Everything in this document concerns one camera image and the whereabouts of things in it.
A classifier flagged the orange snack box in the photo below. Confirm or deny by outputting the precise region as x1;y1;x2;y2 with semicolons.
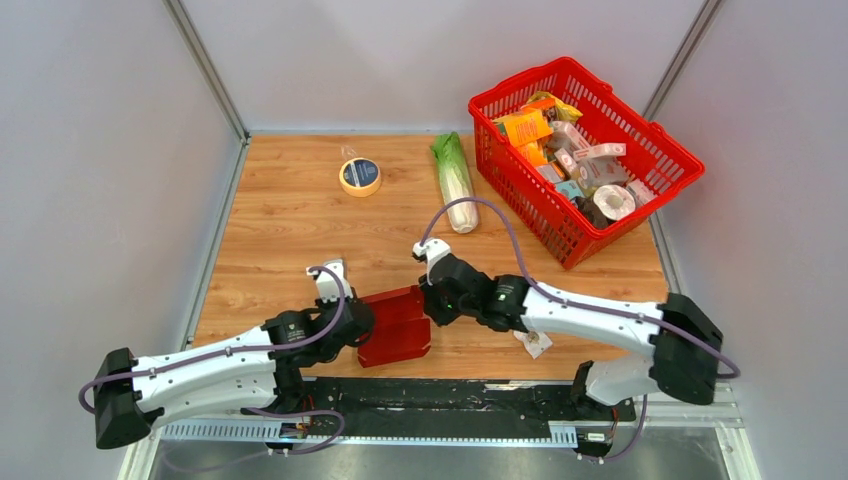
494;108;553;147

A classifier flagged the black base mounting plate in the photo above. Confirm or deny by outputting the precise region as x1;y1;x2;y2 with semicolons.
267;377;637;439

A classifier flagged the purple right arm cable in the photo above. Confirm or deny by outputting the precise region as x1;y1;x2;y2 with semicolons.
418;196;742;464

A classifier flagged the red plastic shopping basket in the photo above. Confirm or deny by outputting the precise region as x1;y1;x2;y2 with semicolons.
468;57;705;269

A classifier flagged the pink white long box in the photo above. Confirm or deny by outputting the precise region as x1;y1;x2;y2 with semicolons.
573;142;627;161

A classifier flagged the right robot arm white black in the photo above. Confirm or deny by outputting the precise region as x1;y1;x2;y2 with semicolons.
419;253;723;419

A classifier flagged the yellow snack bag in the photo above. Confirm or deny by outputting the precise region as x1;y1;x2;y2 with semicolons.
522;91;583;123

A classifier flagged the small clear plastic packet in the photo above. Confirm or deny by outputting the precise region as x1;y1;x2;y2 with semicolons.
513;331;553;359

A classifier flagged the napa cabbage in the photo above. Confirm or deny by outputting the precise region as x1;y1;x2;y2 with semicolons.
430;132;479;234

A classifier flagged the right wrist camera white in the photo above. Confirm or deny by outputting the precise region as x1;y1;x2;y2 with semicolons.
412;238;452;284

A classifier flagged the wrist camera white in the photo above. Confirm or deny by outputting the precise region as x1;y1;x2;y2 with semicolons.
306;258;354;303
412;238;452;284

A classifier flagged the yellow masking tape roll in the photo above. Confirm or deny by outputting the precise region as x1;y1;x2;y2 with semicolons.
338;157;382;198

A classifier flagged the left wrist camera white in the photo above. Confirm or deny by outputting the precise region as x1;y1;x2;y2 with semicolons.
306;258;354;303

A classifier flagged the toilet paper roll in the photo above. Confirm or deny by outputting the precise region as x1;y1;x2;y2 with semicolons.
590;184;637;221

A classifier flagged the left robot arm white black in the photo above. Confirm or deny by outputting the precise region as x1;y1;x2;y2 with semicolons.
87;298;376;450

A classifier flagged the aluminium frame rail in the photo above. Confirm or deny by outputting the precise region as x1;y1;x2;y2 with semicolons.
154;377;743;449

